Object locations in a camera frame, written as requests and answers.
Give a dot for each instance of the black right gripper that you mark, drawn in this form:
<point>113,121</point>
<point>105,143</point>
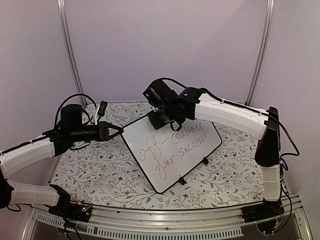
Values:
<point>157,123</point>

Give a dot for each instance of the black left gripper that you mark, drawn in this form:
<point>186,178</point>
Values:
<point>103,132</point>

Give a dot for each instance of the white dry-erase whiteboard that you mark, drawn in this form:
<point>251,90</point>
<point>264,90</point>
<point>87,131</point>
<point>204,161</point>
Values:
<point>165,156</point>

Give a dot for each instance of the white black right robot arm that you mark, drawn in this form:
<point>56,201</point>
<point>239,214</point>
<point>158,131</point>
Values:
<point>200,104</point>

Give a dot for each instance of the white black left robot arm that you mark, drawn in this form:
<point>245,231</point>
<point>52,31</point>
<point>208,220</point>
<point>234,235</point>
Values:
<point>53,143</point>

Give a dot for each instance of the floral patterned table mat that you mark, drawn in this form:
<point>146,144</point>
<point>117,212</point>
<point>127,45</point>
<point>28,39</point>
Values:
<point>105,173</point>

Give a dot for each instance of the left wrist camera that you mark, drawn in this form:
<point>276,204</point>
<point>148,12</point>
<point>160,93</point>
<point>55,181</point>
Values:
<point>100,111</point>

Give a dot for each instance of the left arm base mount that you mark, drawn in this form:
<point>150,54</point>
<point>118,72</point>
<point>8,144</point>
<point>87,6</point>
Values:
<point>65,208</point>

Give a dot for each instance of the aluminium front rail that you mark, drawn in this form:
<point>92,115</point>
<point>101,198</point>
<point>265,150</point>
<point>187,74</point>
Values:
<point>226,223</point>

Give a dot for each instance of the left aluminium frame post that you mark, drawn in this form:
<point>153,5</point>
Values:
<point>61,7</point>

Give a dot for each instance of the aluminium frame post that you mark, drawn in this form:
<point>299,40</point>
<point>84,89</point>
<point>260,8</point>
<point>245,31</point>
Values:
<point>61,7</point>
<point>267,25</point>

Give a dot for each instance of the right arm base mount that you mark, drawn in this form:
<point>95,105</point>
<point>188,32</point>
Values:
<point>261,211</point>

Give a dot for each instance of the right aluminium frame post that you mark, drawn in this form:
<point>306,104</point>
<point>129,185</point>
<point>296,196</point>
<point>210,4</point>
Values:
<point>267,25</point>

